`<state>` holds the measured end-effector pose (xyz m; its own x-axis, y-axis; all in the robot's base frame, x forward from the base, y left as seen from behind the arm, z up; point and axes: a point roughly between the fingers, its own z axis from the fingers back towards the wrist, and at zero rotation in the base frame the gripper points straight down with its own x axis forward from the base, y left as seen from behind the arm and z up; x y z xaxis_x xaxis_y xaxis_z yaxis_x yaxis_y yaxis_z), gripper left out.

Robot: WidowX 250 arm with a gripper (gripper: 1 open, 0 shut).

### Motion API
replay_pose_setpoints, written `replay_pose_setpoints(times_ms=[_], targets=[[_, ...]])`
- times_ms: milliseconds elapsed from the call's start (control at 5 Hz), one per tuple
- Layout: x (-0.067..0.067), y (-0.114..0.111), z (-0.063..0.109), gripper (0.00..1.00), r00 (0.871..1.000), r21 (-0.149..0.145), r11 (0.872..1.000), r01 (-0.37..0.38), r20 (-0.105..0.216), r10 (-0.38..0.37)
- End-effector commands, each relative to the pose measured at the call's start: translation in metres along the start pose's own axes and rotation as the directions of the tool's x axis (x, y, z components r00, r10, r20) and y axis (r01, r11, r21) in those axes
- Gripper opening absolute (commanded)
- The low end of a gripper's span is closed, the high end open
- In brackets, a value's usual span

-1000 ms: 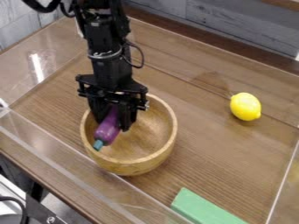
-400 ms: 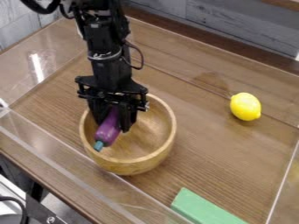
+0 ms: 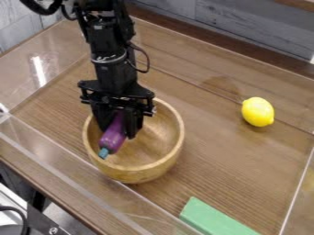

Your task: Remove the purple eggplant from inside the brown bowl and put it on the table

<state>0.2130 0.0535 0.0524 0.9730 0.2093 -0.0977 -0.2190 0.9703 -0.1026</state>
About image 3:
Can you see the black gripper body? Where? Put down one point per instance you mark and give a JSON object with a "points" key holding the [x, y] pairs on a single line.
{"points": [[115, 90]]}

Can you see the purple toy eggplant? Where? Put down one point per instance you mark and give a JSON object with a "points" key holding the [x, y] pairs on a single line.
{"points": [[112, 137]]}

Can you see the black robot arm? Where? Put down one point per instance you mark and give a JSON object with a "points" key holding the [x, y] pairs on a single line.
{"points": [[107, 28]]}

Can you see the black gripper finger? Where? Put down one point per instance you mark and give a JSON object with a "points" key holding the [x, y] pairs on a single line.
{"points": [[104, 115], [133, 120]]}

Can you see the brown wooden bowl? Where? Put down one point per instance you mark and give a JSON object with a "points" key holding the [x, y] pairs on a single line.
{"points": [[146, 157]]}

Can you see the green foam block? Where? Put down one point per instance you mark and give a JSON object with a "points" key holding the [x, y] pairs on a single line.
{"points": [[210, 221]]}

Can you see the yellow lemon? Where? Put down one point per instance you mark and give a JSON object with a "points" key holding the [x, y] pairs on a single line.
{"points": [[258, 112]]}

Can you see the clear acrylic front wall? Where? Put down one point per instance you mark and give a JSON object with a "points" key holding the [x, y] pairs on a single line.
{"points": [[104, 205]]}

